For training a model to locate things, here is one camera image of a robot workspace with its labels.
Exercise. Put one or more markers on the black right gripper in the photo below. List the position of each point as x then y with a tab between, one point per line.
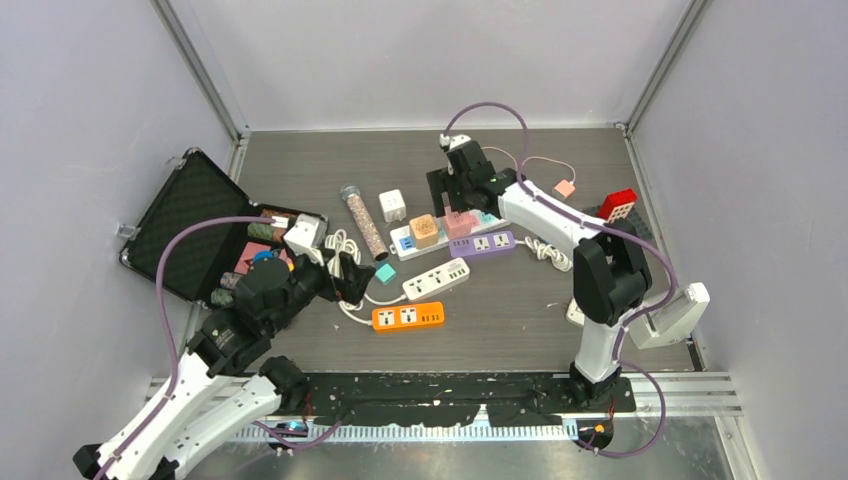
441	182

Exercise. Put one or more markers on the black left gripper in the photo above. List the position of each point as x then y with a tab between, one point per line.
352	286

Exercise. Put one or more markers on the pink cube socket adapter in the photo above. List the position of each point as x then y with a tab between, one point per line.
457	224

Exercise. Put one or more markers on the tan cube socket adapter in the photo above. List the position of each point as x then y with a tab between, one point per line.
424	231

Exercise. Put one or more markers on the white cube socket adapter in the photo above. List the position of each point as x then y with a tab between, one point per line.
393	206

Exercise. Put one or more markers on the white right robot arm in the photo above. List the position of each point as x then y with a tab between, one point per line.
609	269

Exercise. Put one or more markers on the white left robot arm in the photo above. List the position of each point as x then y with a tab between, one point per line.
168	437

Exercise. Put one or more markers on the teal plug adapter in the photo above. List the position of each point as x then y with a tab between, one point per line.
385	273

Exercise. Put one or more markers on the white flat plug adapter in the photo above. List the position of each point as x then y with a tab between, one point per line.
574	314

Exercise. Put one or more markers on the orange power strip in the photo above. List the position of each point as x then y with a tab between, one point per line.
408	317

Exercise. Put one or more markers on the purple power strip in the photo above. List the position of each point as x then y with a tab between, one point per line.
483	245

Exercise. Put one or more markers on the white multicolour power strip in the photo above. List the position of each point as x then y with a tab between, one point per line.
404	247

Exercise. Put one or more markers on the white usb power strip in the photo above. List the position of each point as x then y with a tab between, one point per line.
436	280

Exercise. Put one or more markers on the blue round chip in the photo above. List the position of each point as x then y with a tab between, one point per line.
262	255

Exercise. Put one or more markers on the black poker chip case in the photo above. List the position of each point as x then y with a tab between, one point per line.
205	267

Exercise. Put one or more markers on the red toy brick block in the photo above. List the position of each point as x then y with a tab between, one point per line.
617	205

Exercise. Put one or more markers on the dark grey brick baseplate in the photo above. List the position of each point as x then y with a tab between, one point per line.
634	217

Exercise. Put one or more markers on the white box device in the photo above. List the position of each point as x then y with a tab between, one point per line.
674	322

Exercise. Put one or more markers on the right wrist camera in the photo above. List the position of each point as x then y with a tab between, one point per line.
453	144

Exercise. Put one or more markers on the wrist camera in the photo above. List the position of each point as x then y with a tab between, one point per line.
453	144
304	235

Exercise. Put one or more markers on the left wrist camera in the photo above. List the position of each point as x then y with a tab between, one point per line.
304	235

